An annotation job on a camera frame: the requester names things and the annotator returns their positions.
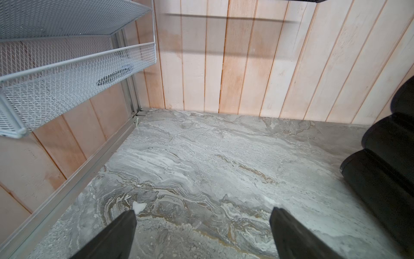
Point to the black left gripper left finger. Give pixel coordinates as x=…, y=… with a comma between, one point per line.
x=114, y=241

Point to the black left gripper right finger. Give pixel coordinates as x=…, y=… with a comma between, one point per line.
x=294, y=241

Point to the black drawer cabinet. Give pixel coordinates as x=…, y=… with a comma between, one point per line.
x=382, y=173

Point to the aluminium frame rail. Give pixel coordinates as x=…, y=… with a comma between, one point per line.
x=43, y=172

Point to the white wire mesh shelf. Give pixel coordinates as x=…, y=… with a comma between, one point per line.
x=57, y=54

